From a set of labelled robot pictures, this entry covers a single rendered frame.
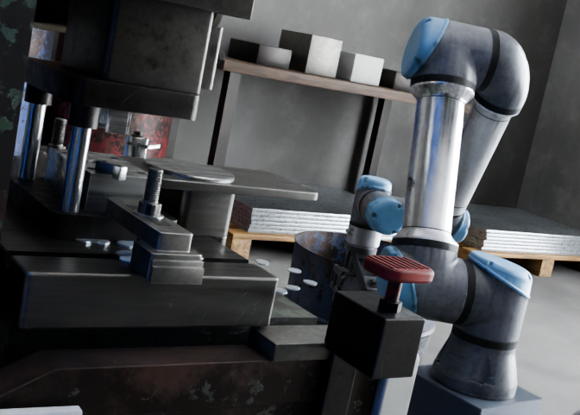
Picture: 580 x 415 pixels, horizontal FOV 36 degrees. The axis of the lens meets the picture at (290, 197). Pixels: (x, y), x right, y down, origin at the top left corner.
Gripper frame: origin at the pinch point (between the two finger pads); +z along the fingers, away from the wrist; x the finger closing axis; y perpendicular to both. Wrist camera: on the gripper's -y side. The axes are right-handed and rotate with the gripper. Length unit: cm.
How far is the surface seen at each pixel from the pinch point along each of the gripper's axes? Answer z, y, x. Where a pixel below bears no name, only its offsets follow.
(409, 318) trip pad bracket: -33, -92, 30
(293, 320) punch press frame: -27, -78, 39
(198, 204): -37, -66, 51
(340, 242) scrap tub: -8, 58, -16
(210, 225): -35, -66, 48
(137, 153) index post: -40, -46, 57
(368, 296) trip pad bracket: -33, -85, 32
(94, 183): -39, -74, 65
